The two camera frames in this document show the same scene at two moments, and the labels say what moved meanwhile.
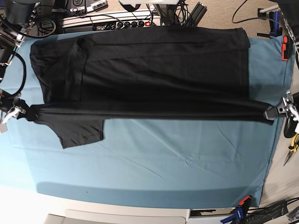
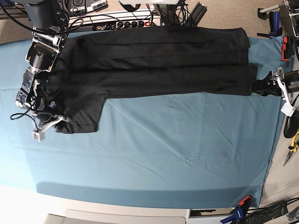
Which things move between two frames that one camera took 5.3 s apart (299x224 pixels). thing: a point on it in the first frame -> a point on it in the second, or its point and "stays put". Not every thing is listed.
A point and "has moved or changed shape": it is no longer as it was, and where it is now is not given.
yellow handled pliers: (293, 148) stays put
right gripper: (286, 106) -> (278, 80)
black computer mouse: (289, 127) stays put
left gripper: (8, 109) -> (46, 119)
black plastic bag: (266, 214) stays put
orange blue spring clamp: (240, 213) stays put
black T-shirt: (187, 73) has moved or changed shape
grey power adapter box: (78, 6) stays put
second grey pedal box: (96, 5) stays put
